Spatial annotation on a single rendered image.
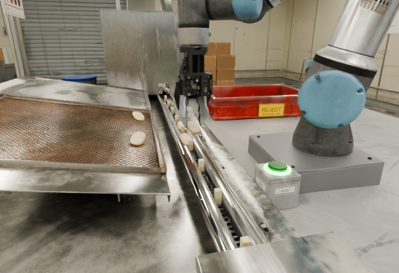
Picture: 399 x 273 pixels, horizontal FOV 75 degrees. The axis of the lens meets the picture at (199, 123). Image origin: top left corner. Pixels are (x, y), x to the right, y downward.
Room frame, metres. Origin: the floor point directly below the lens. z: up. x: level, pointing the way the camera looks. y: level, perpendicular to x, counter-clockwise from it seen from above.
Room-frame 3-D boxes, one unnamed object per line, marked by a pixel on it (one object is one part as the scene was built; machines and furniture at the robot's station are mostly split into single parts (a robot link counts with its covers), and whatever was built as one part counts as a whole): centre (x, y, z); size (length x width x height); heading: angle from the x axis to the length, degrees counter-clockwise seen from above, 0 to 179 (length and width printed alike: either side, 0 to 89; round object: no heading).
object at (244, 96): (1.28, -0.26, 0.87); 0.49 x 0.34 x 0.10; 100
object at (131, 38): (3.61, 0.73, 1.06); 4.40 x 0.55 x 0.48; 13
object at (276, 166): (0.49, -0.16, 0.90); 0.04 x 0.04 x 0.02
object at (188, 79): (0.66, 0.01, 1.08); 0.09 x 0.08 x 0.12; 14
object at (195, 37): (0.67, 0.01, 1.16); 0.08 x 0.08 x 0.05
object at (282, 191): (0.49, -0.16, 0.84); 0.08 x 0.08 x 0.11; 13
